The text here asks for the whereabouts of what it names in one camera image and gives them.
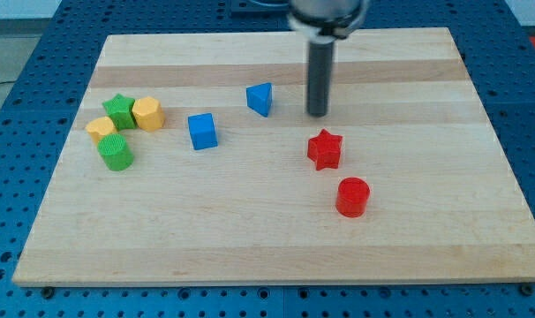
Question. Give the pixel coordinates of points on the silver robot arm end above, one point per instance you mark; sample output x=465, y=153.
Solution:
x=326, y=21

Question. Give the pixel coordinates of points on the yellow hexagon block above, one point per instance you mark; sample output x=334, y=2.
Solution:
x=148, y=114

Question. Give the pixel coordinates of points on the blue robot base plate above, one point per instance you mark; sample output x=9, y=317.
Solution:
x=257, y=8

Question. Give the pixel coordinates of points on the light wooden board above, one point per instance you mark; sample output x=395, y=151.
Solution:
x=444, y=208

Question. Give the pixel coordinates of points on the red cylinder block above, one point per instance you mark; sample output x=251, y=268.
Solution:
x=352, y=197

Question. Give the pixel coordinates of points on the blue cube block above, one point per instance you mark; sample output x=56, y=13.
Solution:
x=202, y=131

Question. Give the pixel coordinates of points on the green cylinder block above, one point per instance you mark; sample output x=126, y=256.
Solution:
x=115, y=152

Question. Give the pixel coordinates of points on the blue triangle block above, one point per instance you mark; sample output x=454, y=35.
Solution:
x=259, y=98

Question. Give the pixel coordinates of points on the green star block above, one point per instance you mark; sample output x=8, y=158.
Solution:
x=119, y=109

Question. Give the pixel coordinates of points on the yellow rounded block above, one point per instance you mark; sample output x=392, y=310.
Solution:
x=99, y=128

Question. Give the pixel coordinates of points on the red star block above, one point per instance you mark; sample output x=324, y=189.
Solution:
x=325, y=150

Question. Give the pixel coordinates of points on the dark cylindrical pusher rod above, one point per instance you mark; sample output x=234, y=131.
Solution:
x=319, y=74

